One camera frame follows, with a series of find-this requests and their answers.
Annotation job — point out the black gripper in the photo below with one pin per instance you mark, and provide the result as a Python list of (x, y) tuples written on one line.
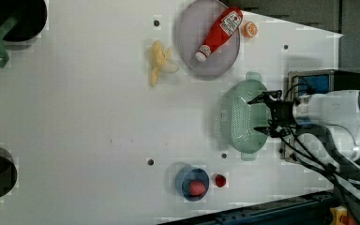
[(281, 112)]

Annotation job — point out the mint green oval strainer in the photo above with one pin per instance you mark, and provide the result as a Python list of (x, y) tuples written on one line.
[(238, 119)]

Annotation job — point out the silver black toaster oven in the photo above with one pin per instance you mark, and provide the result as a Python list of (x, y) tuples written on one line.
[(318, 82)]

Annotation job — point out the red strawberry toy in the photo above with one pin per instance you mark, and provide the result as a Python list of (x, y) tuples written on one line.
[(220, 180)]

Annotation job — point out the orange slice toy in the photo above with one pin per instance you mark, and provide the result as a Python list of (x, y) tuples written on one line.
[(250, 30)]

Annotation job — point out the grey round plate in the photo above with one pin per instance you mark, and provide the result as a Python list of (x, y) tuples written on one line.
[(192, 28)]

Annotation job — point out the red ketchup bottle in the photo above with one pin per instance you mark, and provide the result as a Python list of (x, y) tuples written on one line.
[(220, 32)]

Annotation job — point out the blue bowl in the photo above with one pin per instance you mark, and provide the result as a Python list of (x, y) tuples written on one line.
[(185, 176)]

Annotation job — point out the pink toy fruit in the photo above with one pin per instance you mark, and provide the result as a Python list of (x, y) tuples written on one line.
[(196, 188)]

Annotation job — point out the yellow red emergency button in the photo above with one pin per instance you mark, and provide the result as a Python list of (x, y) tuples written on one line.
[(340, 216)]

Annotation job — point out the peeled banana toy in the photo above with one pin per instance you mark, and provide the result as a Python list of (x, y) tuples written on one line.
[(161, 62)]

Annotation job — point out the black pot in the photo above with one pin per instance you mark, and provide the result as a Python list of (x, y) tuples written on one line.
[(32, 20)]

